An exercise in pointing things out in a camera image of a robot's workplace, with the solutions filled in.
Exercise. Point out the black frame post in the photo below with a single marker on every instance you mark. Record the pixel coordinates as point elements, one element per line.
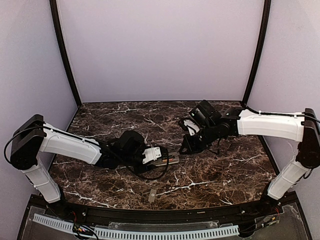
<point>258,51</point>
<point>63,51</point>

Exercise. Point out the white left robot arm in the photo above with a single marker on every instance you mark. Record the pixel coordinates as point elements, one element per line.
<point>36,136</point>

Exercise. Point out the white cable duct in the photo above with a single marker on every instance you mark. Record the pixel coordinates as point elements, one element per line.
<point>54,223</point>
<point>206,234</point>

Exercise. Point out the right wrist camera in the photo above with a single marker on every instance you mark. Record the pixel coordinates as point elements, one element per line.
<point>189,125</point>

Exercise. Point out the right black frame post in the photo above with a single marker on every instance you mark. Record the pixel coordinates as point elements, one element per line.
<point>258,51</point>

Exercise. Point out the left black frame post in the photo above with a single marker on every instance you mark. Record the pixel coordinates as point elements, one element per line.
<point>63,51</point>

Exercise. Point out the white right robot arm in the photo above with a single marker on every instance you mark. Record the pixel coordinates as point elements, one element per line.
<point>206,125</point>

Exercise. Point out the right white cable duct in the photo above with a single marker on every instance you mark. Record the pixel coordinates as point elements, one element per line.
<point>206,234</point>

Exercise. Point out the grey battery cover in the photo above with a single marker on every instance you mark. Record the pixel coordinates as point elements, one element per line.
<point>152,195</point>

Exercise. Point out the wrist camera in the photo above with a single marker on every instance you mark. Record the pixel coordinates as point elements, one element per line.
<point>156,156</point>
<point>189,125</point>

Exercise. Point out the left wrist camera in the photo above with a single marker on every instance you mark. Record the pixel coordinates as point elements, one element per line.
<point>156,156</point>

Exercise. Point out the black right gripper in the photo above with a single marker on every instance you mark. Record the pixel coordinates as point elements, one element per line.
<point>194,139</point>

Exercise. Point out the left white cable duct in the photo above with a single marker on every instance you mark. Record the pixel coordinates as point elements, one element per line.
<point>54,223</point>

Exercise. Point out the white remote control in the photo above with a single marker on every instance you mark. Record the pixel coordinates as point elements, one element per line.
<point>162,161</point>

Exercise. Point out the black front rail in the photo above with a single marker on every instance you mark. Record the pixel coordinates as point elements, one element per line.
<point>239,213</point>

